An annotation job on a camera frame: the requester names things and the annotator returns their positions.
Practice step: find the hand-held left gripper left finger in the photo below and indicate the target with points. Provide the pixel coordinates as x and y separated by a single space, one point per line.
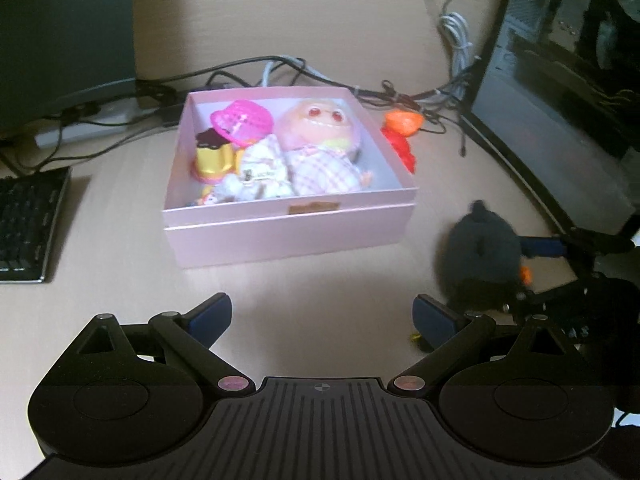
212 322

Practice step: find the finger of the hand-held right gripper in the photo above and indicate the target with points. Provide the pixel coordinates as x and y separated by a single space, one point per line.
560 300
545 247

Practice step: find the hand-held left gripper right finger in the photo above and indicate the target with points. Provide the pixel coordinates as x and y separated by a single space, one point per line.
435 322

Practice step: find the black plush toy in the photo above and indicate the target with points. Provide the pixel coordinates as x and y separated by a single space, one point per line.
480 255

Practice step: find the pink storage box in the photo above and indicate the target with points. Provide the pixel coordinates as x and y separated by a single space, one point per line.
280 240

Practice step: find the yellow pudding toy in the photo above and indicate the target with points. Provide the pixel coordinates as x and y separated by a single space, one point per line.
212 160

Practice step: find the pink furry doll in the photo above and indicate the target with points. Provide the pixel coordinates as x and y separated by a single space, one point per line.
320 170

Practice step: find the glass panel computer case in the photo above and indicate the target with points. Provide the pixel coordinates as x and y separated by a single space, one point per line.
565 85

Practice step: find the red toy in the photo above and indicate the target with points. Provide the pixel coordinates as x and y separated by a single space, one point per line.
402 152

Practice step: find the orange toy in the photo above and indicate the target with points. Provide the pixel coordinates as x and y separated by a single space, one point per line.
402 121

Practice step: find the black keyboard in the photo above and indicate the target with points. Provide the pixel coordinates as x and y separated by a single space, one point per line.
25 225

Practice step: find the white power strip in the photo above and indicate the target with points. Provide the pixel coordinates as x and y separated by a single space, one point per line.
85 127

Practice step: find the black computer monitor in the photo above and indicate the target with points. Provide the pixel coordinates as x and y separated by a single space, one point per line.
60 35

